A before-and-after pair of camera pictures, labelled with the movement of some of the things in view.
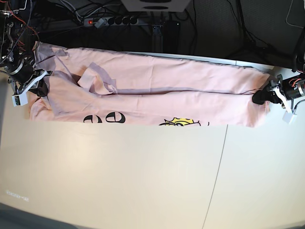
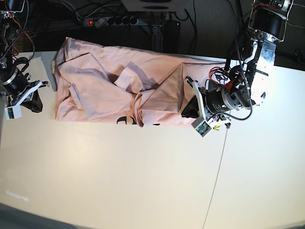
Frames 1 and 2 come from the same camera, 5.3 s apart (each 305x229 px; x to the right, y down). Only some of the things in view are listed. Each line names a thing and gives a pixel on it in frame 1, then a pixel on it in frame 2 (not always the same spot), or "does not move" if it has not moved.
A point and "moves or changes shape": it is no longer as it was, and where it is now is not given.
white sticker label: (14, 194) does not move
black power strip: (101, 22) does not move
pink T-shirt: (113, 87) moves or changes shape
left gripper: (269, 94) → (204, 102)
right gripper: (24, 72) → (15, 87)
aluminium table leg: (158, 31) does not move
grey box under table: (156, 5) does not move
